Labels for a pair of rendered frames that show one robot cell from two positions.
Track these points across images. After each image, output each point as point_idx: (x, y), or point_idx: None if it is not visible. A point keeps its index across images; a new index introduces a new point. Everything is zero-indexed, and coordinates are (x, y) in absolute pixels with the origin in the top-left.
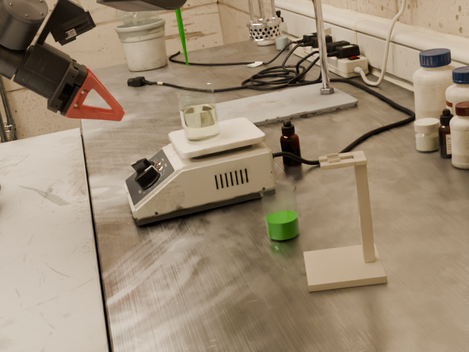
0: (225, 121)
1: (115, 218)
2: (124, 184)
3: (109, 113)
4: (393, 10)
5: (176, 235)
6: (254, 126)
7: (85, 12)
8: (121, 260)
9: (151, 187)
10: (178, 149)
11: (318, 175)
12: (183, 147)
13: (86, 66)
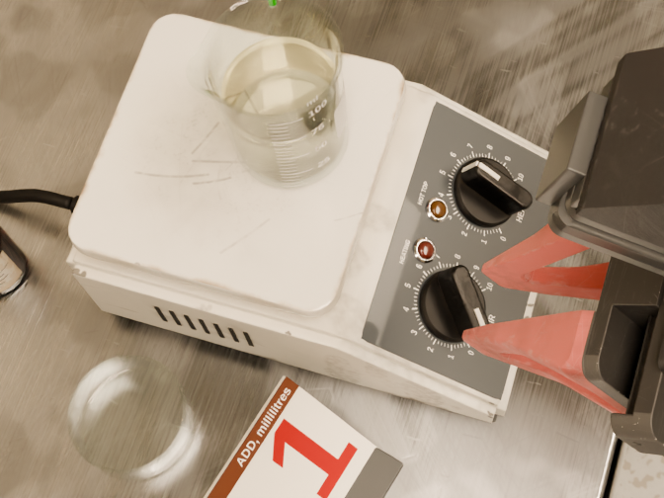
0: (138, 244)
1: (585, 300)
2: (502, 407)
3: (540, 272)
4: None
5: (500, 74)
6: (118, 115)
7: (613, 77)
8: (661, 43)
9: (500, 156)
10: (395, 113)
11: (32, 126)
12: (376, 111)
13: (580, 349)
